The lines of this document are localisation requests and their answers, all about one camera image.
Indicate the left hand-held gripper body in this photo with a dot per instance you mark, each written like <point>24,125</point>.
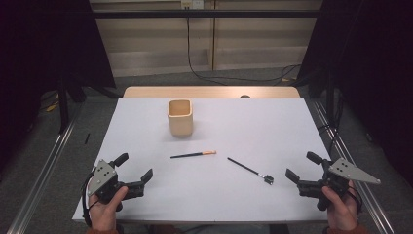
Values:
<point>103,177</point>

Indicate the beige square ceramic cup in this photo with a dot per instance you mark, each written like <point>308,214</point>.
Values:
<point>180,122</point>

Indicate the person's right hand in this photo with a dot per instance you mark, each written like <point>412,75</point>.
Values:
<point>341,211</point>

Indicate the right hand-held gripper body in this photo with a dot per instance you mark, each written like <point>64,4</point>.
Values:
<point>341,175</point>

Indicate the person's left hand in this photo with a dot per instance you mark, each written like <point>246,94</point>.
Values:
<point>105,213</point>

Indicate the small black stick on floor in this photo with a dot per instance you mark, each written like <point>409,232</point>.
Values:
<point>87,138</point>

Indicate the metal floor rail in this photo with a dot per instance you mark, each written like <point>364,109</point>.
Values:
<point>367,191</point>
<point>39,182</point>

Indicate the black horizontal frame bar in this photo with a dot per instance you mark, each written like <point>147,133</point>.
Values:
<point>201,13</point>

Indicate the black curtain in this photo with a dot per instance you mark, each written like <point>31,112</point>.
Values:
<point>373,81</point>
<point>39,65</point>

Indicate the white wall outlet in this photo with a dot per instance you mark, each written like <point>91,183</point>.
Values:
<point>192,4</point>

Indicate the black stand leg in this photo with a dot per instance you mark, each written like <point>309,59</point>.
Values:
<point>63,107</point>

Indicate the white table cover sheet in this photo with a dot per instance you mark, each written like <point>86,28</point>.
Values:
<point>227,201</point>

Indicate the dark round table grommet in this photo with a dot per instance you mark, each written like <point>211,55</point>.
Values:
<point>245,96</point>

